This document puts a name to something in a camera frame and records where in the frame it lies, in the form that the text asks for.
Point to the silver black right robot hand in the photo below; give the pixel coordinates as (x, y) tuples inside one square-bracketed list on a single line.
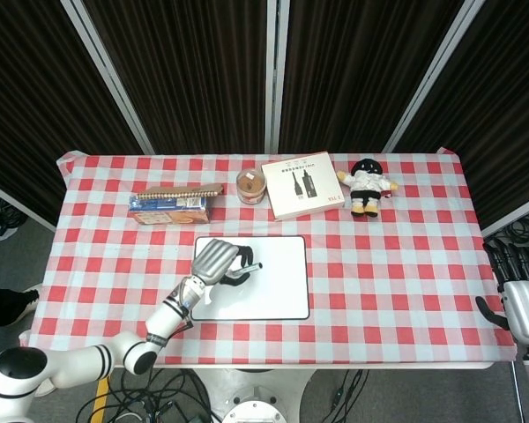
[(526, 308)]

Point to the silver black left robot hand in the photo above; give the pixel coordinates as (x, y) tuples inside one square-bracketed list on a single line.
[(213, 262)]

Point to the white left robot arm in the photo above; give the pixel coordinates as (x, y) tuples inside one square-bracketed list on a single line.
[(163, 317)]

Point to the white writing board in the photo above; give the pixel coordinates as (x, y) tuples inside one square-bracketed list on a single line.
[(277, 282)]

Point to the orange blue cookie box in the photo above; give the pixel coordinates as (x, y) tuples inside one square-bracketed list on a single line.
[(167, 216)]

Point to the brown spiral notebook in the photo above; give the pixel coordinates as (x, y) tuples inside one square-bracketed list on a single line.
[(181, 192)]

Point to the small glass jar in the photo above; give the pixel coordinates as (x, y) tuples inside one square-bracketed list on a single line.
[(250, 185)]

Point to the white adapter product box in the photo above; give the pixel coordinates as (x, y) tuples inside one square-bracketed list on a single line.
[(302, 185)]

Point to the red white checkered tablecloth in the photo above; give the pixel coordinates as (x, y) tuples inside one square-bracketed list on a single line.
[(379, 286)]

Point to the plush doll in white shirt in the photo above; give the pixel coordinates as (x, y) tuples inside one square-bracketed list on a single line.
[(368, 183)]

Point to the yellow floor tape strip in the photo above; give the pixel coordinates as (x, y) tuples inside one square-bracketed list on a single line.
[(100, 396)]

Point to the person's white shoe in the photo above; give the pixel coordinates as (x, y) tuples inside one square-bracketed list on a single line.
[(32, 302)]

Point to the dark fabric partition panel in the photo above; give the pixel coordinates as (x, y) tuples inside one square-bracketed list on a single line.
[(357, 66), (35, 88), (502, 110), (194, 66)]

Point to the person's black trouser leg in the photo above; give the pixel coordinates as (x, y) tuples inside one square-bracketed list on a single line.
[(0, 306)]

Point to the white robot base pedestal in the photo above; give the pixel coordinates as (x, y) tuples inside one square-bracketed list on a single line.
[(251, 410)]

